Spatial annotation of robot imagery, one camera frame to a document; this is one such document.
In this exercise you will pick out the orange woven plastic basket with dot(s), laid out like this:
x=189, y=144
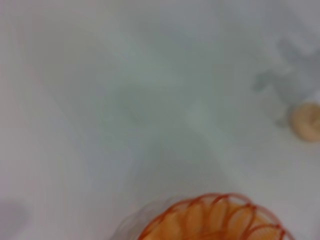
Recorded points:
x=212, y=225

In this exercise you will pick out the round beige bun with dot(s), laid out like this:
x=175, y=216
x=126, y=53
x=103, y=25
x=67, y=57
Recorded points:
x=306, y=122

